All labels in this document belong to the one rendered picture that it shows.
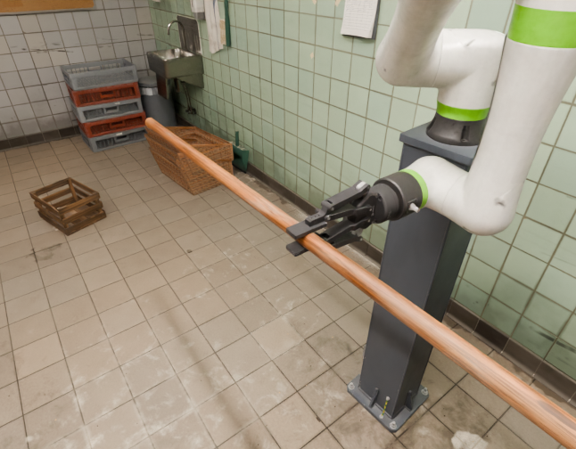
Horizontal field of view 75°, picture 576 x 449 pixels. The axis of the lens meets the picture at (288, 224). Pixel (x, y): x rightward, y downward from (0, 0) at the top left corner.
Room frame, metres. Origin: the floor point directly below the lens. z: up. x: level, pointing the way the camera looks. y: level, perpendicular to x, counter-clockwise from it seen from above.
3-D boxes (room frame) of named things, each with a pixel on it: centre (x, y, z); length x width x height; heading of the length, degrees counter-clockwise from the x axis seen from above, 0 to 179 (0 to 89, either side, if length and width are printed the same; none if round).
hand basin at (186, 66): (3.75, 1.06, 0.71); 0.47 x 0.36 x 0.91; 36
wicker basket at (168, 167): (2.98, 0.83, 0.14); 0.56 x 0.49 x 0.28; 42
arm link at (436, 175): (0.72, -0.31, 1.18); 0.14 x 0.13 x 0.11; 126
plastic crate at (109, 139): (3.84, 1.83, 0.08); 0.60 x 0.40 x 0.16; 128
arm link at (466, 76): (0.96, -0.43, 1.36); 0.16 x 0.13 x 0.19; 81
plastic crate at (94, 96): (3.84, 1.83, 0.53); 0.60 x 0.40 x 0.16; 123
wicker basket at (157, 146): (2.97, 0.84, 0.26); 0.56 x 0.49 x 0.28; 43
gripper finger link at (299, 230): (0.54, -0.03, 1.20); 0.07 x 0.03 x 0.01; 125
